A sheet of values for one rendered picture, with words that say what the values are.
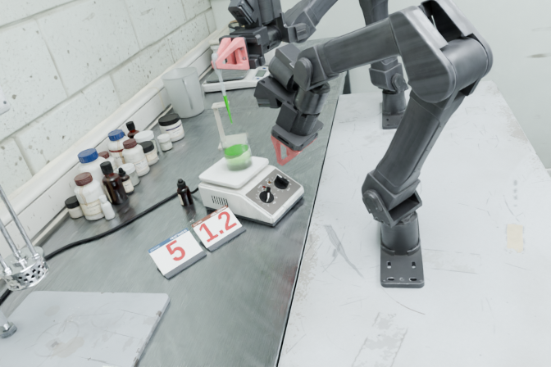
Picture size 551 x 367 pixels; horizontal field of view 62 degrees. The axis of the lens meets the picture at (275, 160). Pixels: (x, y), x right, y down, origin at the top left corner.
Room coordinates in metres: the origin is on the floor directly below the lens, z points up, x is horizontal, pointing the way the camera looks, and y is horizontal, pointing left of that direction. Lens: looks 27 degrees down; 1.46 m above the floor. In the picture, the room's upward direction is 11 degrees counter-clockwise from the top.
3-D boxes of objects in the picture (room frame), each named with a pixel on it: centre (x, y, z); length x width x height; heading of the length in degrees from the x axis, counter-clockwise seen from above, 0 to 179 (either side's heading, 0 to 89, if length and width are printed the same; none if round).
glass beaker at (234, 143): (0.92, 0.08, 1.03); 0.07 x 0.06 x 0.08; 141
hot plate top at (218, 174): (0.92, 0.10, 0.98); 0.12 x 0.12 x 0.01; 50
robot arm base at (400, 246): (0.65, -0.19, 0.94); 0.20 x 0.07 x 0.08; 163
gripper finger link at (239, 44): (0.96, 0.06, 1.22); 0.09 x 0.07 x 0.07; 140
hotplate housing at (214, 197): (0.91, 0.08, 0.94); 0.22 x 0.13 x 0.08; 50
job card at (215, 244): (0.80, 0.14, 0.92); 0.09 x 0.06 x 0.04; 125
